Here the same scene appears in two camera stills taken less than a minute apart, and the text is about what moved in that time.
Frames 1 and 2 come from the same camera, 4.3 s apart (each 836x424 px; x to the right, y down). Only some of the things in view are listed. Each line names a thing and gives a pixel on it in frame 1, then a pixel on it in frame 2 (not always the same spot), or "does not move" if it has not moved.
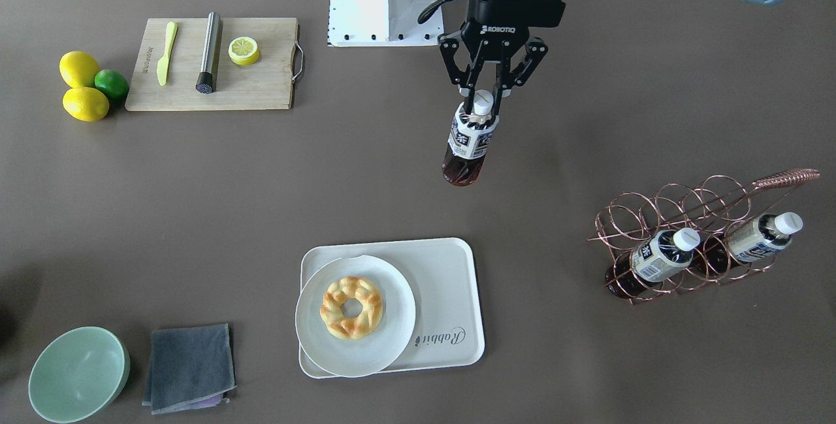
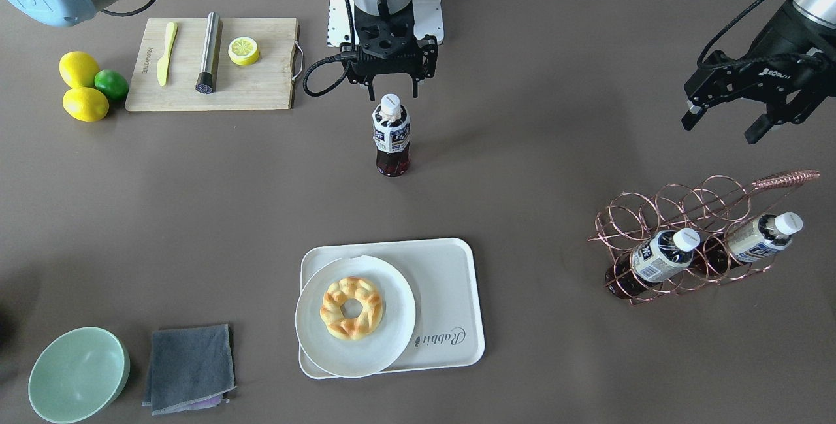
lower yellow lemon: x=85 y=104 does not move
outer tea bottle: x=761 y=236 does not move
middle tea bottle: x=656 y=258 does not move
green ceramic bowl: x=78 y=374 does not move
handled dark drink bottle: x=482 y=102 to x=391 y=107
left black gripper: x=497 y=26 to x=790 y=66
